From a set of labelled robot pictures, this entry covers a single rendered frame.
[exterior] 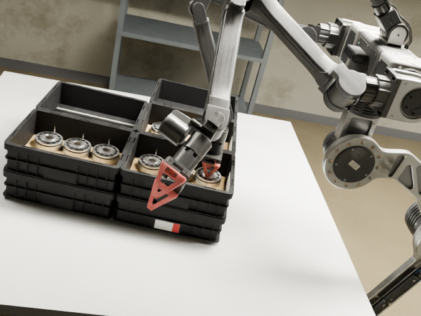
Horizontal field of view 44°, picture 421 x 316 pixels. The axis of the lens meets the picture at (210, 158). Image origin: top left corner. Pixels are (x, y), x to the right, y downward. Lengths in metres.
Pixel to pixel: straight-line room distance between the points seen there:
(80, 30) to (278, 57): 1.71
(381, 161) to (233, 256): 0.61
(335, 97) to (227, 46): 0.32
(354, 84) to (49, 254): 1.07
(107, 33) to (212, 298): 3.24
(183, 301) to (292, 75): 3.40
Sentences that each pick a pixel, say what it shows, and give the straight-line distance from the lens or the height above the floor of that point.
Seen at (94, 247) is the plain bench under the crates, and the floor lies 0.70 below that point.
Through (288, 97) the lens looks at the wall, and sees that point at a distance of 4.91.
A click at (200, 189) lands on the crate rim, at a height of 0.92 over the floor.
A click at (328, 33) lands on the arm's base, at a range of 1.93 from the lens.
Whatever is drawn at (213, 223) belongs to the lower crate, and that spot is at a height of 0.79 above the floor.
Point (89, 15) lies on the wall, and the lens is 4.60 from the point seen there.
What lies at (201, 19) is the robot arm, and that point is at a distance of 1.81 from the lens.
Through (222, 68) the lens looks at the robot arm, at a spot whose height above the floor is 1.44.
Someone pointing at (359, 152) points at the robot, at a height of 1.18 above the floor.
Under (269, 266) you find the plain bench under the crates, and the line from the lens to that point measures 1.93.
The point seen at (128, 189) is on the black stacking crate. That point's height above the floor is 0.85.
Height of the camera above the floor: 1.89
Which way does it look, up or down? 29 degrees down
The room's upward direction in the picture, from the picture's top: 14 degrees clockwise
